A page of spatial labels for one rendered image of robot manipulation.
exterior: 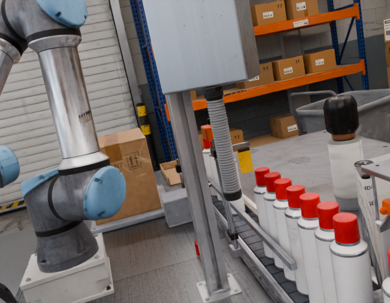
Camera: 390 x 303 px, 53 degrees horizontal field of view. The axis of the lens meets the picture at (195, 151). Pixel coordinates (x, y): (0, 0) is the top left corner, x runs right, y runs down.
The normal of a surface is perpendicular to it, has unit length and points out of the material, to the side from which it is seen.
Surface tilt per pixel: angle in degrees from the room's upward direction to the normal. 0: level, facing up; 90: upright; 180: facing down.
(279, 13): 90
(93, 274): 90
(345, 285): 90
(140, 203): 90
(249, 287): 0
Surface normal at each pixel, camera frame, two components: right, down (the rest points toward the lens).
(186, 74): -0.38, 0.28
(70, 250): 0.40, -0.25
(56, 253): 0.00, -0.13
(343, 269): -0.59, 0.29
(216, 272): 0.20, 0.18
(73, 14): 0.83, -0.25
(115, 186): 0.88, 0.01
